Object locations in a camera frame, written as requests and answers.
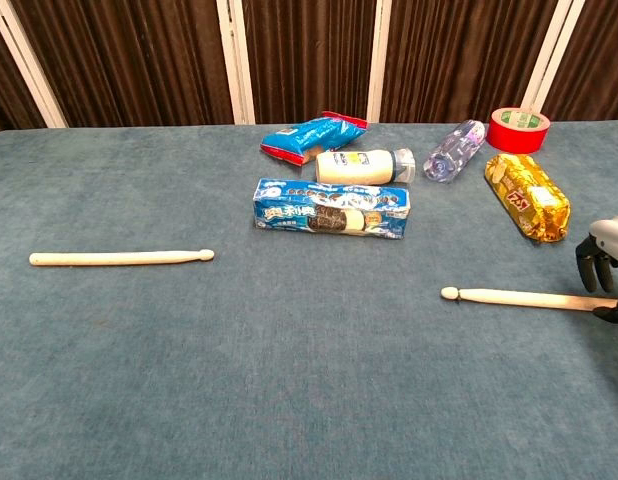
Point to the red tape roll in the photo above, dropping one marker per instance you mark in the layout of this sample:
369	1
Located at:
514	139

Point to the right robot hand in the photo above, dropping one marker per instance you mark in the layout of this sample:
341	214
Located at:
611	240

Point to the blue red-edged snack bag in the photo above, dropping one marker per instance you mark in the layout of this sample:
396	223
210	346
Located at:
309	137

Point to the clear plastic water bottle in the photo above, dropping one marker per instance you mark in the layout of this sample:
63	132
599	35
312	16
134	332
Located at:
454	150

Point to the white milk bottle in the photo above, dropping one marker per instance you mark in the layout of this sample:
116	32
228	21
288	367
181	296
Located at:
354	167

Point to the dark brown curtain panel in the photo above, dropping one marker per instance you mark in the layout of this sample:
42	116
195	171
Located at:
4	85
309	55
139	60
459	55
604	60

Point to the white screen frame post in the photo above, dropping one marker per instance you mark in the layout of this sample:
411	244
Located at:
31	65
237	65
379	65
551	60

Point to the blue cookie box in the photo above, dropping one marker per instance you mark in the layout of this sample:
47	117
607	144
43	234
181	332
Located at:
329	210

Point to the gold foil snack pack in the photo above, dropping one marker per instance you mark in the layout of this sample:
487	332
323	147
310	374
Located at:
529	197

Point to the pale wooden drumstick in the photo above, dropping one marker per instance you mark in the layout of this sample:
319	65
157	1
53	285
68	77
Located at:
524	299
119	258

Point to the blue table cloth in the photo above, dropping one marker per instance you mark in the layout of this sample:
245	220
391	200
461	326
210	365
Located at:
289	350

